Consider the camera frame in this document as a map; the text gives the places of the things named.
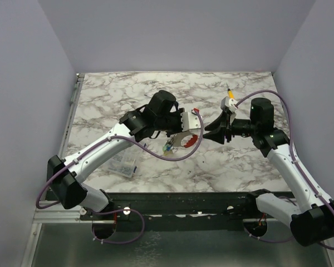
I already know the grey key organizer red handle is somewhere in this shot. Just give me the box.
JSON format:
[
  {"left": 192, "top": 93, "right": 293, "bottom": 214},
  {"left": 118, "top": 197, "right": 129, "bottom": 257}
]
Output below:
[{"left": 171, "top": 132, "right": 198, "bottom": 148}]

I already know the yellow key tag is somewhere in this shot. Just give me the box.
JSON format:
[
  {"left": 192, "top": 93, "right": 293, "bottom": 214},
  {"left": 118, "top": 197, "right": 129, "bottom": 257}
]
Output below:
[{"left": 163, "top": 150, "right": 173, "bottom": 156}]

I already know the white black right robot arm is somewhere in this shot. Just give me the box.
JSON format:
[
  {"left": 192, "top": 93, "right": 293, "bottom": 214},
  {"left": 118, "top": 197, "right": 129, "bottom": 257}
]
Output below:
[{"left": 203, "top": 97, "right": 334, "bottom": 246}]

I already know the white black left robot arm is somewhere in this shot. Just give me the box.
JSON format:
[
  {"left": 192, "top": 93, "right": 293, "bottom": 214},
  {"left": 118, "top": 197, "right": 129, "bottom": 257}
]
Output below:
[{"left": 47, "top": 90, "right": 185, "bottom": 220}]

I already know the yellow screwdriver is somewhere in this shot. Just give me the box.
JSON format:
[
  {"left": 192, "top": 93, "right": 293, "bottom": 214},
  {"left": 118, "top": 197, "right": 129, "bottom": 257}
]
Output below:
[{"left": 226, "top": 84, "right": 234, "bottom": 98}]

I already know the clear plastic screw organizer box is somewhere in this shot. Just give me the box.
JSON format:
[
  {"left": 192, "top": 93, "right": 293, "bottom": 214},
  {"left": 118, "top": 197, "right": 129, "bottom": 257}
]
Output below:
[{"left": 104, "top": 150, "right": 138, "bottom": 178}]

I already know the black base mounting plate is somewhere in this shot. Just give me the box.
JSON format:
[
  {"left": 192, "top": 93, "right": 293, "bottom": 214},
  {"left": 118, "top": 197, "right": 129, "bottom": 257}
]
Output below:
[{"left": 80, "top": 192, "right": 262, "bottom": 231}]

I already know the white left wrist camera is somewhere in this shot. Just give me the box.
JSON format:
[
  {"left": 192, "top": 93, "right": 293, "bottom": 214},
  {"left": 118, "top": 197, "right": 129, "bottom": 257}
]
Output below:
[{"left": 181, "top": 108, "right": 201, "bottom": 132}]

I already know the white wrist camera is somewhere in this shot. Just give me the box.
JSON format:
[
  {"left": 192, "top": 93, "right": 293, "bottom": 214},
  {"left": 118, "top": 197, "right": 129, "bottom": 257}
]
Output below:
[
  {"left": 220, "top": 96, "right": 238, "bottom": 114},
  {"left": 181, "top": 108, "right": 201, "bottom": 132}
]

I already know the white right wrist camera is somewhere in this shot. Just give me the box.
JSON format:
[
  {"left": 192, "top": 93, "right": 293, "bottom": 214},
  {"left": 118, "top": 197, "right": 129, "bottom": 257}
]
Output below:
[{"left": 220, "top": 96, "right": 238, "bottom": 114}]

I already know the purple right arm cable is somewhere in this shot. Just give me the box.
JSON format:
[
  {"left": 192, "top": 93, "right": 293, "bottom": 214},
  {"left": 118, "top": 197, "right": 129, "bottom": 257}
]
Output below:
[{"left": 233, "top": 90, "right": 334, "bottom": 250}]

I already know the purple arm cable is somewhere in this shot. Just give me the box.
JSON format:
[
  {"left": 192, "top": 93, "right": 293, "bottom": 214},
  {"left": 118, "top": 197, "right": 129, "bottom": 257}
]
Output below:
[
  {"left": 233, "top": 90, "right": 334, "bottom": 250},
  {"left": 35, "top": 112, "right": 204, "bottom": 245}
]

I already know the aluminium left side rail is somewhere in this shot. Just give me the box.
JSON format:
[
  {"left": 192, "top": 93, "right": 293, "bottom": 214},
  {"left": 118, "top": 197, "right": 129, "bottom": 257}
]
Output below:
[{"left": 58, "top": 73, "right": 85, "bottom": 159}]

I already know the aluminium rail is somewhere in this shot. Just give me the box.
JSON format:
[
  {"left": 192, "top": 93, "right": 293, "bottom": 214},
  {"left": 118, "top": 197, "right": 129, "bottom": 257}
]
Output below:
[
  {"left": 35, "top": 196, "right": 328, "bottom": 223},
  {"left": 58, "top": 73, "right": 85, "bottom": 159}
]

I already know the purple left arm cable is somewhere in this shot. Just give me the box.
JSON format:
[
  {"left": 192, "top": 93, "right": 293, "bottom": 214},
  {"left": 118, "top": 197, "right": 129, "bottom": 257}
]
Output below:
[{"left": 35, "top": 112, "right": 204, "bottom": 245}]

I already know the aluminium front rail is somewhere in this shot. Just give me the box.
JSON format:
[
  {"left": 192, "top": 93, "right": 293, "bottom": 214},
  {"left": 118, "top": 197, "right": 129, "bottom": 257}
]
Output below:
[{"left": 35, "top": 196, "right": 328, "bottom": 223}]

